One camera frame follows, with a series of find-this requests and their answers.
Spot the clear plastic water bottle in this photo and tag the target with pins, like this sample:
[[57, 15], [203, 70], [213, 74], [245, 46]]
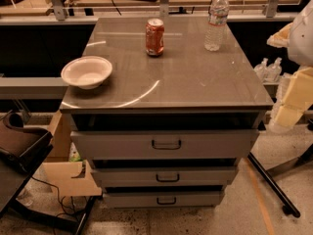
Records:
[[216, 24]]

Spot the middle grey drawer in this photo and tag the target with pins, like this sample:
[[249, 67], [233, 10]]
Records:
[[164, 176]]

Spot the orange soda can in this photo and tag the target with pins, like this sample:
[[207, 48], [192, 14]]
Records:
[[154, 37]]

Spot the cardboard box piece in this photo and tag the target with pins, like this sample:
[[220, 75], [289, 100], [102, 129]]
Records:
[[72, 178]]

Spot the grey drawer cabinet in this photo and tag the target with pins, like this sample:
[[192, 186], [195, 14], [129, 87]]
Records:
[[187, 88]]

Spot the clear pump bottle right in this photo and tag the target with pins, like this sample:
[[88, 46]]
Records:
[[273, 71]]

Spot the top grey drawer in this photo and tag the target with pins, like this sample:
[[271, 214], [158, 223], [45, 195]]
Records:
[[164, 145]]

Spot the clear pump bottle left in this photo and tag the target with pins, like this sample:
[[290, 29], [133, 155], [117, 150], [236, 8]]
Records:
[[260, 69]]

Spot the clear pump bottle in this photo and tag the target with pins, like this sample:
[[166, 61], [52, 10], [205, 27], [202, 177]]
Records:
[[260, 69], [273, 71]]

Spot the dark brown chair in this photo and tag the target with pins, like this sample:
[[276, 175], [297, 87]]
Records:
[[22, 151]]

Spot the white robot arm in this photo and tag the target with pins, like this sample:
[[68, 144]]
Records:
[[300, 51]]

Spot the black floor stand leg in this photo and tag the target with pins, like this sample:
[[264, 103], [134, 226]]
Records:
[[288, 207]]

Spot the grey drawer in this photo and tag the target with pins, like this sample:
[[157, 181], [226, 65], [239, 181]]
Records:
[[164, 145], [163, 199], [164, 176]]

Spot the bottom grey drawer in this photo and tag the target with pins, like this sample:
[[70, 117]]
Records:
[[163, 199]]

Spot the white paper bowl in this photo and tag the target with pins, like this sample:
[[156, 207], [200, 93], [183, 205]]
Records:
[[86, 72]]

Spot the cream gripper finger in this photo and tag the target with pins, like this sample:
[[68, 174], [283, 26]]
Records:
[[297, 99], [280, 39]]

